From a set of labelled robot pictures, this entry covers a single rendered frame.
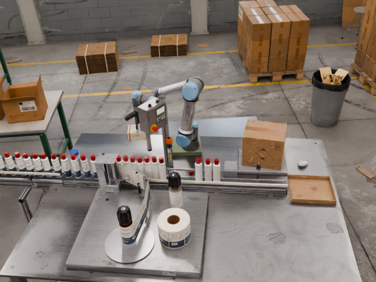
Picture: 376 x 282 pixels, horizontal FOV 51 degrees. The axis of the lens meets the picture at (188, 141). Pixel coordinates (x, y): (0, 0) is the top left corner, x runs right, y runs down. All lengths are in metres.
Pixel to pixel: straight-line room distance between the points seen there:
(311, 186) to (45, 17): 6.51
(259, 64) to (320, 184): 3.33
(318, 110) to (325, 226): 2.57
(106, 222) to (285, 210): 1.19
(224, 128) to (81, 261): 1.72
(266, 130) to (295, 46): 3.21
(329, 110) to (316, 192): 2.25
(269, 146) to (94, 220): 1.34
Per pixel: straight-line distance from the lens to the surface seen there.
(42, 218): 2.94
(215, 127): 3.54
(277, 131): 3.00
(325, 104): 5.02
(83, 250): 2.58
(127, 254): 2.48
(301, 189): 2.96
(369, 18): 6.31
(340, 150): 4.86
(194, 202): 2.74
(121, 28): 8.15
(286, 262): 2.50
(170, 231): 2.37
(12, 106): 4.12
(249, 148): 2.98
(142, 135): 3.21
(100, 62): 6.71
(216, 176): 2.82
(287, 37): 6.01
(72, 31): 8.33
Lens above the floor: 2.79
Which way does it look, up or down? 35 degrees down
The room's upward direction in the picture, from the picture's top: 3 degrees counter-clockwise
